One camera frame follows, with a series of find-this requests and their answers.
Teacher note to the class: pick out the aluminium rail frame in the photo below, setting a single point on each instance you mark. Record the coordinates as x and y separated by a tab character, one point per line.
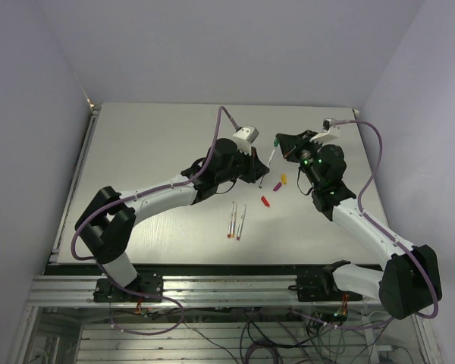
196	291

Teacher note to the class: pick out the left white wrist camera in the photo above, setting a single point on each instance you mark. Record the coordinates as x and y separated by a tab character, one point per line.
244	139

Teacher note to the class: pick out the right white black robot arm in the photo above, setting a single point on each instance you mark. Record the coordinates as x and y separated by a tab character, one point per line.
408	280

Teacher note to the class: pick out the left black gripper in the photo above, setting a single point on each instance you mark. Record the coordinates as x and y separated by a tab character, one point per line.
255	167

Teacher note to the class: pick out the dark green end white pen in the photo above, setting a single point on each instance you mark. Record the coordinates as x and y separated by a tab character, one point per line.
267	165

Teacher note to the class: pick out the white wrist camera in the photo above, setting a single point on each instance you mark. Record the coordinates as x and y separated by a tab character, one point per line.
244	139
330	132

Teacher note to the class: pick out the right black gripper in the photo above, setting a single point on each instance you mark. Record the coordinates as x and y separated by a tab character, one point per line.
291	145

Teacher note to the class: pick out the red pen cap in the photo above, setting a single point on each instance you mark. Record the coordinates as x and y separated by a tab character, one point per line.
265	201

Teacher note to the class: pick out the yellow end white pen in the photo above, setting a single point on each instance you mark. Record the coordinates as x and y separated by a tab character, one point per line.
233	220

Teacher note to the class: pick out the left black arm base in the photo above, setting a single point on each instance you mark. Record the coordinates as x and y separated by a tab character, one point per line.
147	288

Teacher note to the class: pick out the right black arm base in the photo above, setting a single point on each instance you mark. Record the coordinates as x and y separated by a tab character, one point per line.
317	285

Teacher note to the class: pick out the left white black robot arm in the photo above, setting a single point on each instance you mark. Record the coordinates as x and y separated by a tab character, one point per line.
108	221

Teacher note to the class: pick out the red end white pen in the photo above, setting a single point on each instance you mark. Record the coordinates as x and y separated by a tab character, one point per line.
229	225

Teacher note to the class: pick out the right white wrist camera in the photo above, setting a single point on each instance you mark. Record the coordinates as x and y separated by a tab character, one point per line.
330	132

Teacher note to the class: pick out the purple end white pen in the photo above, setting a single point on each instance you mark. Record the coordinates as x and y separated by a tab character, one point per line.
241	224

